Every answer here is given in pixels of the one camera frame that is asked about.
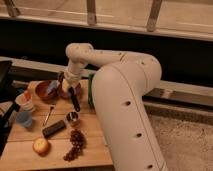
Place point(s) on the green plastic tray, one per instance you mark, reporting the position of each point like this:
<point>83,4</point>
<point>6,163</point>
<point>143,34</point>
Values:
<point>90,97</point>

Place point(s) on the small metal spoon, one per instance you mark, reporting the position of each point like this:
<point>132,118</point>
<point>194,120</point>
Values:
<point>48,115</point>

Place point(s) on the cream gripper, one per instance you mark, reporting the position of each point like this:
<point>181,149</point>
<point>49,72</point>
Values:
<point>71,75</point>

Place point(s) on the small metal cup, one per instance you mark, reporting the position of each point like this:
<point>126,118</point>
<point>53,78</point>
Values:
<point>72,118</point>

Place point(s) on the black device at left edge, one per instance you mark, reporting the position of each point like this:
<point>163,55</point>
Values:
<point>7,93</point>

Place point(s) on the blue plastic cup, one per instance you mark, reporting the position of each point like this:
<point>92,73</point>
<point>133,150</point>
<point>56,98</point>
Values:
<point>24,118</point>

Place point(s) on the orange bowl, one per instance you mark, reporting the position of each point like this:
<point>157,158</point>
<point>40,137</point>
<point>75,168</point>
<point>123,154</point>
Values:
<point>41,88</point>

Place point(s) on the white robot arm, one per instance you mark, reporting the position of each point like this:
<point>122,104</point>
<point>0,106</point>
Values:
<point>117,89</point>

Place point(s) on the blue item in orange bowl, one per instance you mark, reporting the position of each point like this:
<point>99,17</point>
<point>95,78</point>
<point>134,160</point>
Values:
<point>52,86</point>

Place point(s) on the black rectangular block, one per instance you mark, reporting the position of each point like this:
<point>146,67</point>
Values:
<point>54,128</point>

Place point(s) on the purple bowl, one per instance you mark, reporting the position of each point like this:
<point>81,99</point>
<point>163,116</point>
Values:
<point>77,89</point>

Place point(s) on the red yellow apple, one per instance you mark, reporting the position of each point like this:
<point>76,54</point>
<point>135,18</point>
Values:
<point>41,146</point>

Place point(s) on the white cup with carrot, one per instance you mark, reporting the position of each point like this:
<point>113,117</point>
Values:
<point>24,100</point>

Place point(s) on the bunch of dark grapes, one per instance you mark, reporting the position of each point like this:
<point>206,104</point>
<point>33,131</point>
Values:
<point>78,142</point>

